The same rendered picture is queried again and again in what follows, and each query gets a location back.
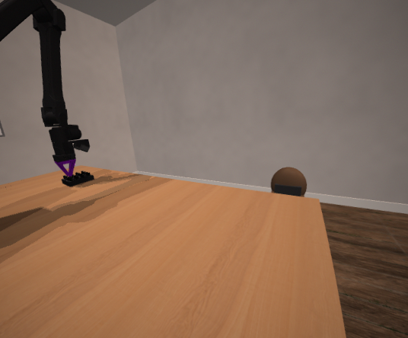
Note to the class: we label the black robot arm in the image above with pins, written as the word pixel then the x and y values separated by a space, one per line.
pixel 49 22

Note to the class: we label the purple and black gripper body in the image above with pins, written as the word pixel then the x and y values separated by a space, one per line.
pixel 59 151

